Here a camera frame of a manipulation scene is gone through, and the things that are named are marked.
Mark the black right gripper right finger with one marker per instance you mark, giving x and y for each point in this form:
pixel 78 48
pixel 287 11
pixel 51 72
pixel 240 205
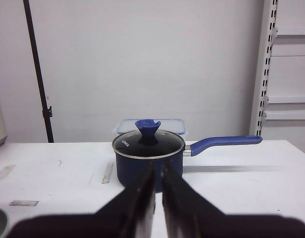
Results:
pixel 187 213

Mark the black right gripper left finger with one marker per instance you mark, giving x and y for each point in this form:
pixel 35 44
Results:
pixel 130 213

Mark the green bowl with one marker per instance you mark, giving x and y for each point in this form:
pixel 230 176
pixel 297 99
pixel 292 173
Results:
pixel 3 224

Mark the dark blue saucepan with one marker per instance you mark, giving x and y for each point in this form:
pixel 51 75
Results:
pixel 128 168

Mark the glass pot lid blue knob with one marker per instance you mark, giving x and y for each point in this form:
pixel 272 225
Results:
pixel 148 141

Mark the clear plastic container blue rim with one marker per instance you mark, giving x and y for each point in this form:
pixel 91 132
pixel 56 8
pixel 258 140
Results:
pixel 174 125

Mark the black tripod pole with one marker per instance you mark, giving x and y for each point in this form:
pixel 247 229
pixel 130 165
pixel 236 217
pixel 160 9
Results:
pixel 46 111

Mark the white slotted shelf rack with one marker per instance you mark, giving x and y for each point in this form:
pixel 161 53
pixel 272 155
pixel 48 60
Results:
pixel 278 107

